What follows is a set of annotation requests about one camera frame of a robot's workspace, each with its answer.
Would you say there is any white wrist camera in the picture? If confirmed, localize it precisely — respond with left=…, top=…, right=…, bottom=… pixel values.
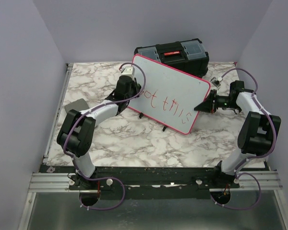
left=121, top=66, right=135, bottom=80
left=210, top=76, right=223, bottom=90

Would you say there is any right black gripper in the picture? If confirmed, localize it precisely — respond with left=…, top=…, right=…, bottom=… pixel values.
left=194, top=90, right=240, bottom=114

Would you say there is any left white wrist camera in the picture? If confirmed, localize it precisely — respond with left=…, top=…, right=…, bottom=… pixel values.
left=121, top=66, right=135, bottom=80

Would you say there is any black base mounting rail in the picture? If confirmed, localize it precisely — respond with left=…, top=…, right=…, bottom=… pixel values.
left=39, top=165, right=240, bottom=201

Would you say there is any aluminium extrusion frame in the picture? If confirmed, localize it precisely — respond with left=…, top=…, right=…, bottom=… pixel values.
left=16, top=62, right=74, bottom=230

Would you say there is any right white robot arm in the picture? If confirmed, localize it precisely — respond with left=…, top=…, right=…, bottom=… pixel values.
left=194, top=80, right=281, bottom=188

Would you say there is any black plastic toolbox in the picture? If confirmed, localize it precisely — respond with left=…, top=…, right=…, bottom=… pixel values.
left=134, top=38, right=209, bottom=78

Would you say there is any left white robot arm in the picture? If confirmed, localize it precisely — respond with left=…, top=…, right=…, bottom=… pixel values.
left=57, top=74, right=141, bottom=189

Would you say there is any grey sponge block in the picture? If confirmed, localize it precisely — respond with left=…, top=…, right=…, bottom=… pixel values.
left=64, top=98, right=89, bottom=113

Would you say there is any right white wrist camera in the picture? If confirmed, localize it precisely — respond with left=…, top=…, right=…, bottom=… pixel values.
left=210, top=76, right=223, bottom=90

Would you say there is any pink framed whiteboard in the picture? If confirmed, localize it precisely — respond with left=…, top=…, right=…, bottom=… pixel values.
left=129, top=55, right=211, bottom=135

